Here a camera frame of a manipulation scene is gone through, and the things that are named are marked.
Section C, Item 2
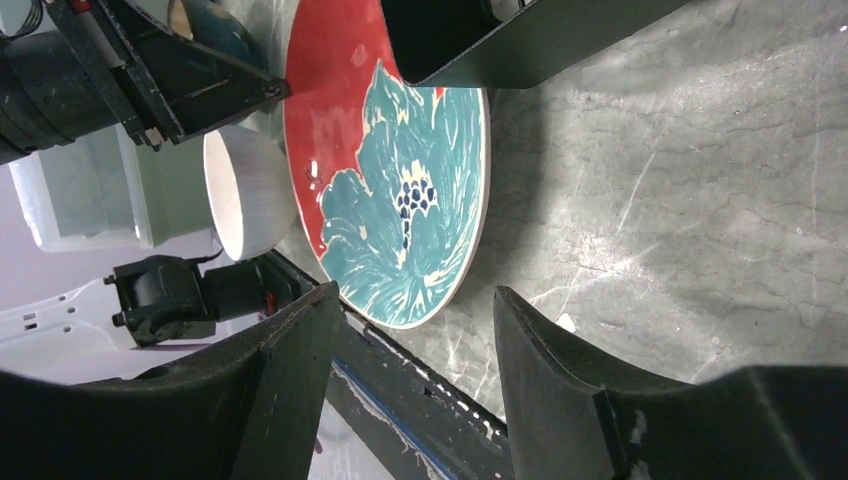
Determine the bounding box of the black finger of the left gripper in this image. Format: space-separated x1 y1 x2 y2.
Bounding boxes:
380 0 684 89

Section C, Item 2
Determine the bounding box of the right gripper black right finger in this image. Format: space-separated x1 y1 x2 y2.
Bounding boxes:
493 286 847 479

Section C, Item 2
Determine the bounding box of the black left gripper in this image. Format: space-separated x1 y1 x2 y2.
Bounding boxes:
1 1 290 165

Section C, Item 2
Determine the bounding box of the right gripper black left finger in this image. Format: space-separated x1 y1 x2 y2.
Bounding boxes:
1 282 344 479

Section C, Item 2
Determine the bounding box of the white bowl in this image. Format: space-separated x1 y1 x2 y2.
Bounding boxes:
202 125 299 261

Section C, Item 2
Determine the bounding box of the red rimmed bottom plate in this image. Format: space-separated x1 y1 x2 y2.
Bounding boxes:
282 0 491 329

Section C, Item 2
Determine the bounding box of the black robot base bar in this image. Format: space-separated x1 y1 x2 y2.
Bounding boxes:
264 251 515 480

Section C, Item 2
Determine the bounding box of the dark bowl beige inside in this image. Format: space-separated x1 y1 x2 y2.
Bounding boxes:
167 0 268 70

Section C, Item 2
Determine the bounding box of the clear plastic storage box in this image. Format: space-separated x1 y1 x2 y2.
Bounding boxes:
9 127 213 253

